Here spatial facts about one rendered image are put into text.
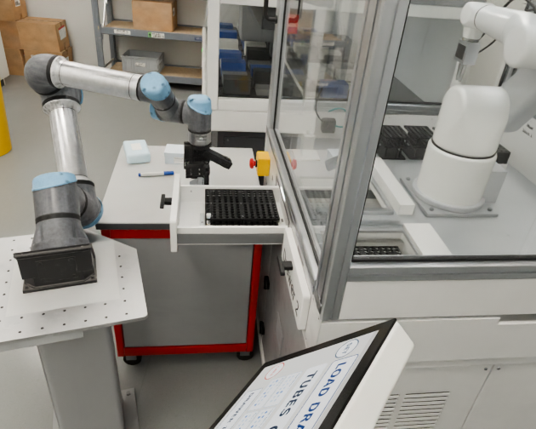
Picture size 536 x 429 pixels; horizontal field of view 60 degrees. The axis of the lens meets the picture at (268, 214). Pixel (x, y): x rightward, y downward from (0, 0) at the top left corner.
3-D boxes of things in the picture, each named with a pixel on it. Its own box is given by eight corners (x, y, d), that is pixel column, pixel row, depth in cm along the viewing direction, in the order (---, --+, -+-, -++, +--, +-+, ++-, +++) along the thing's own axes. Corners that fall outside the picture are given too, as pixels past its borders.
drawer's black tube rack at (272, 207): (205, 236, 140) (205, 218, 136) (204, 205, 154) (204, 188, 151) (277, 236, 143) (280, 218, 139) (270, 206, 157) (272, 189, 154)
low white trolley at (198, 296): (116, 373, 195) (94, 222, 154) (134, 277, 247) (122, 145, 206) (253, 367, 203) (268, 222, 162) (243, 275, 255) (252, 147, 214)
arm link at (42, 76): (14, 37, 138) (170, 66, 133) (35, 57, 149) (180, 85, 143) (1, 71, 136) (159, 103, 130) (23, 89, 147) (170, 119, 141)
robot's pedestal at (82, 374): (51, 483, 156) (-1, 321, 115) (54, 407, 180) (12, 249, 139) (143, 459, 165) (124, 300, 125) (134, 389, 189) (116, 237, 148)
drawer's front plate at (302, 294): (298, 331, 113) (303, 297, 107) (281, 257, 137) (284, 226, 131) (305, 331, 113) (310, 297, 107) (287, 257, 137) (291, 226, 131)
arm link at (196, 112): (189, 91, 149) (215, 94, 149) (190, 123, 155) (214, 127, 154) (181, 99, 143) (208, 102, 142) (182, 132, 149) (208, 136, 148)
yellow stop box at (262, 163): (255, 176, 174) (256, 158, 170) (253, 167, 180) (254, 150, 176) (269, 176, 175) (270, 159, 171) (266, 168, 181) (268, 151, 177)
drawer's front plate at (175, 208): (170, 253, 134) (169, 221, 129) (175, 201, 159) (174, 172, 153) (177, 253, 135) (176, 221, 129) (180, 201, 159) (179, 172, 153)
